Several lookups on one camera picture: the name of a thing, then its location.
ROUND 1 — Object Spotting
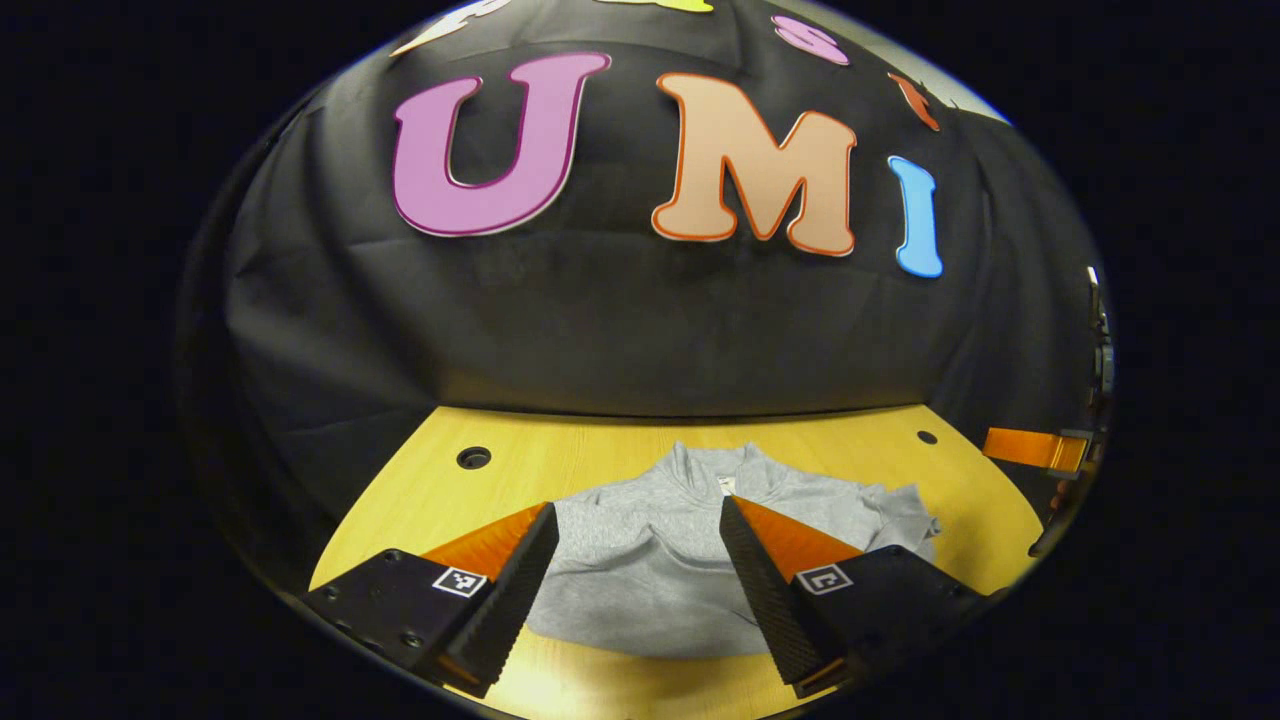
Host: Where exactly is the black backdrop cloth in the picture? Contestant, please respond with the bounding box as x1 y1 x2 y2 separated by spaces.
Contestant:
180 0 1106 591

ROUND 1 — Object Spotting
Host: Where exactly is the grey zip-neck sweatshirt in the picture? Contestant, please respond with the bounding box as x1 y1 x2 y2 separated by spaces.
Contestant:
525 442 943 661

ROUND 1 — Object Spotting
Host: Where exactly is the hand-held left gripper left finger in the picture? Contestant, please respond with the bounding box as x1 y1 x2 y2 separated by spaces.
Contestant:
303 502 561 699

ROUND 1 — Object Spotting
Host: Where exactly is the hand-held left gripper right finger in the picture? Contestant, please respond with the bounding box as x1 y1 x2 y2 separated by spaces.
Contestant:
718 495 986 699

